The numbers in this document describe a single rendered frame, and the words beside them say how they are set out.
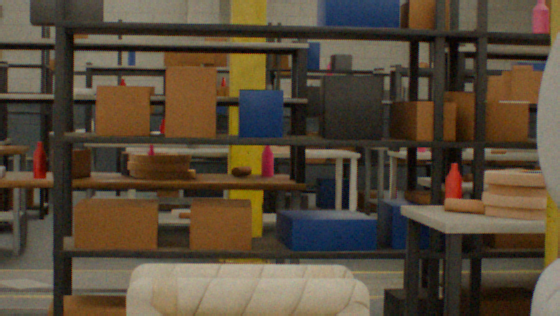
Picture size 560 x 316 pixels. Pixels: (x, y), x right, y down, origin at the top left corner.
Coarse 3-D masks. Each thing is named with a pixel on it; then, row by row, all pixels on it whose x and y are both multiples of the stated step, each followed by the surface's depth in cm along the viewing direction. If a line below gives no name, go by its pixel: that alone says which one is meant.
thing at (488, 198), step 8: (488, 192) 492; (488, 200) 483; (496, 200) 479; (504, 200) 476; (512, 200) 473; (520, 200) 471; (528, 200) 469; (536, 200) 469; (544, 200) 469; (528, 208) 470; (536, 208) 469; (544, 208) 469
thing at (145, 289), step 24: (144, 288) 96; (168, 288) 96; (192, 288) 96; (216, 288) 96; (240, 288) 96; (264, 288) 97; (288, 288) 97; (312, 288) 97; (336, 288) 97; (360, 288) 98; (168, 312) 96; (192, 312) 96; (216, 312) 96; (240, 312) 97; (264, 312) 97; (288, 312) 97; (312, 312) 97; (336, 312) 97
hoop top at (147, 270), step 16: (144, 272) 104; (160, 272) 104; (176, 272) 104; (192, 272) 104; (208, 272) 104; (224, 272) 105; (240, 272) 105; (256, 272) 105; (272, 272) 105; (288, 272) 105; (304, 272) 105; (320, 272) 105; (336, 272) 106
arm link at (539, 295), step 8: (552, 264) 109; (544, 272) 110; (552, 272) 108; (544, 280) 108; (552, 280) 107; (536, 288) 109; (544, 288) 107; (552, 288) 106; (536, 296) 108; (544, 296) 107; (552, 296) 106; (536, 304) 108; (544, 304) 106; (552, 304) 105; (536, 312) 107; (544, 312) 105; (552, 312) 104
